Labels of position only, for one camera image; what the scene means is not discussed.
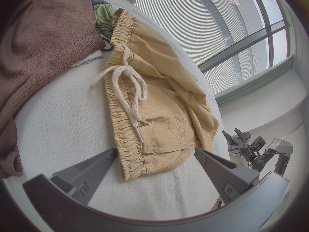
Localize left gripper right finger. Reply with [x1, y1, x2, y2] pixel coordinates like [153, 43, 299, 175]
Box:
[194, 148, 260, 202]

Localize bed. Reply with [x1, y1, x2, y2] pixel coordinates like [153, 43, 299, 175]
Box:
[0, 0, 230, 221]

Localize mustard yellow shorts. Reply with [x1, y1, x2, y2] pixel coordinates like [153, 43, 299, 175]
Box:
[90, 7, 220, 182]

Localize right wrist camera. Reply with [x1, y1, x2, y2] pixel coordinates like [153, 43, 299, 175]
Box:
[251, 135, 266, 152]

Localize olive green garment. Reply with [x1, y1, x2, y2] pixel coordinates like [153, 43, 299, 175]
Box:
[93, 3, 117, 51]

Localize white garment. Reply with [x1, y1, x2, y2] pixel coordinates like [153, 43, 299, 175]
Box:
[69, 49, 104, 68]

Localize brown garment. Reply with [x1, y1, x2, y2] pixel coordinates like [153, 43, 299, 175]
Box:
[0, 0, 112, 179]

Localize window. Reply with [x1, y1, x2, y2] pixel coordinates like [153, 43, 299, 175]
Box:
[132, 0, 291, 106]

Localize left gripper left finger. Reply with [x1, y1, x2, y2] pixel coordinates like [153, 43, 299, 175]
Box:
[51, 148, 119, 203]

